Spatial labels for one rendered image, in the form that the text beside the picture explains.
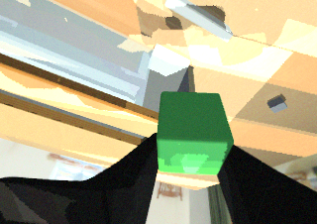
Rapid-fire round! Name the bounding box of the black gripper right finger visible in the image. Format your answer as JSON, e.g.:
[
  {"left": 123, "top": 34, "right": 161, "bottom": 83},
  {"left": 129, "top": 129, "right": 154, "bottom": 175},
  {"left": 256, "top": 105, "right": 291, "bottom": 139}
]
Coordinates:
[{"left": 216, "top": 145, "right": 317, "bottom": 224}]

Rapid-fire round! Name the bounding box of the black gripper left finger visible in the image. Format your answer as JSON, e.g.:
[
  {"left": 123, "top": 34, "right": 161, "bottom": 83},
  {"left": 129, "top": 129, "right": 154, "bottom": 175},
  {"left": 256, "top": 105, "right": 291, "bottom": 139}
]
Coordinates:
[{"left": 0, "top": 133, "right": 159, "bottom": 224}]

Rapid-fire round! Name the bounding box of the green block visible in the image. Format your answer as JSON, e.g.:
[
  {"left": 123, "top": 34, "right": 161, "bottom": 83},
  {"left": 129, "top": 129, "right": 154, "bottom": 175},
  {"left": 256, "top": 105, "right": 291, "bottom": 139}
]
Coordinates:
[{"left": 157, "top": 91, "right": 234, "bottom": 174}]

